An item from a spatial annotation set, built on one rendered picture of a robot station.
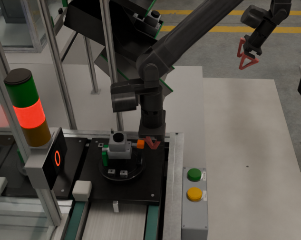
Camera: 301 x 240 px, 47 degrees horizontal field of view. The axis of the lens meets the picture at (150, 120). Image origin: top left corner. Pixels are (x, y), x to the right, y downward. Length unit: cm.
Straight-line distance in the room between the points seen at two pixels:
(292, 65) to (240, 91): 198
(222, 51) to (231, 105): 215
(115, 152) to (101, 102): 53
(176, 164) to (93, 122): 45
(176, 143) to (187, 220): 29
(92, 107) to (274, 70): 222
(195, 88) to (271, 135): 40
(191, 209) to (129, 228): 18
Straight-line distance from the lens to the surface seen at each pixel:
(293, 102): 301
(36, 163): 73
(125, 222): 99
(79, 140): 115
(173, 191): 100
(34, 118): 69
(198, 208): 96
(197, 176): 101
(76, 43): 217
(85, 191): 98
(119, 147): 96
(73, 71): 171
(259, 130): 135
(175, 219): 94
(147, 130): 88
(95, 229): 99
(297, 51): 374
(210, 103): 145
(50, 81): 167
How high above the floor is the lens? 174
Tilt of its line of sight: 40 degrees down
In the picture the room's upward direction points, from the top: 3 degrees counter-clockwise
